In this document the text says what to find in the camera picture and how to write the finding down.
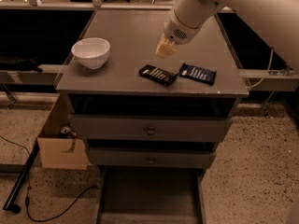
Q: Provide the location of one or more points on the middle grey drawer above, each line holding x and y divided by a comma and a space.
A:
150, 158

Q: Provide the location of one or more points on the metal can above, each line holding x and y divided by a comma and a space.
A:
65, 130

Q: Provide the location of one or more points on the open bottom drawer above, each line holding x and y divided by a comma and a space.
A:
143, 195

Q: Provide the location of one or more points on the cardboard box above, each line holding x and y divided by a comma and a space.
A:
59, 151

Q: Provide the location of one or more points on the black chocolate rxbar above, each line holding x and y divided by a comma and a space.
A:
158, 75

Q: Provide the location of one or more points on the grey drawer cabinet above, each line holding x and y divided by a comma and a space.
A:
117, 89

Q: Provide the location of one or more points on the top grey drawer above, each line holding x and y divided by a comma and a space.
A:
149, 129

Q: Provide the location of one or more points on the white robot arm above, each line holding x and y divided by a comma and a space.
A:
276, 22

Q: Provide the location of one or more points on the black object on ledge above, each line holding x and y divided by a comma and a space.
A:
19, 64

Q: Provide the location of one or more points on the black floor bar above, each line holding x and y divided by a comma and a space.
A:
23, 171

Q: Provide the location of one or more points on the white bowl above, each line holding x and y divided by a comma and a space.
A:
91, 52

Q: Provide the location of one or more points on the grey drawer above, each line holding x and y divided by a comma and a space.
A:
149, 129
150, 158

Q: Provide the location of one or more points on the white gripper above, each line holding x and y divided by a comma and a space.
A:
177, 30

